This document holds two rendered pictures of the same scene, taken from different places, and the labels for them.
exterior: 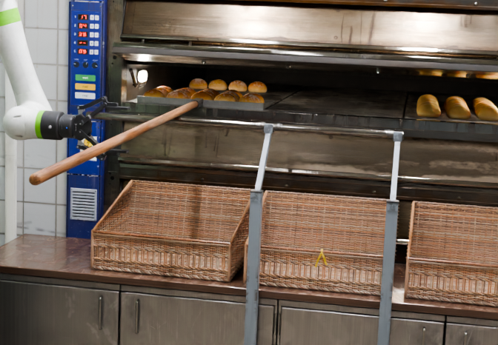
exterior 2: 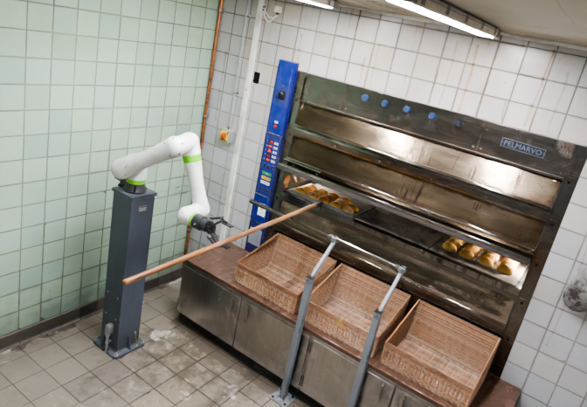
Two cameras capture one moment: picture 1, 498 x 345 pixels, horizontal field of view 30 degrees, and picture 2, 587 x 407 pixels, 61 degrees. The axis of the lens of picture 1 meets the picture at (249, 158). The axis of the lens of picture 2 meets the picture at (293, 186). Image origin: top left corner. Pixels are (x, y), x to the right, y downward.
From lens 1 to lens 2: 1.31 m
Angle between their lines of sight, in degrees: 22
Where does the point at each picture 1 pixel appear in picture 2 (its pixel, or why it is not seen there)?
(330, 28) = (395, 186)
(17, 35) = (196, 169)
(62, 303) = (217, 293)
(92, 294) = (230, 293)
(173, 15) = (315, 153)
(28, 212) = (231, 231)
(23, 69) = (196, 186)
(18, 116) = (183, 213)
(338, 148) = (385, 253)
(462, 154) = (455, 283)
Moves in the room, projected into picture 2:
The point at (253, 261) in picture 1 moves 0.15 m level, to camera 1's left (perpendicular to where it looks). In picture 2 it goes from (301, 313) to (280, 304)
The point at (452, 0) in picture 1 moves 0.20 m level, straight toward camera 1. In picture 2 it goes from (471, 191) to (460, 196)
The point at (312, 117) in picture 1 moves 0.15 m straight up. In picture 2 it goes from (375, 231) to (380, 212)
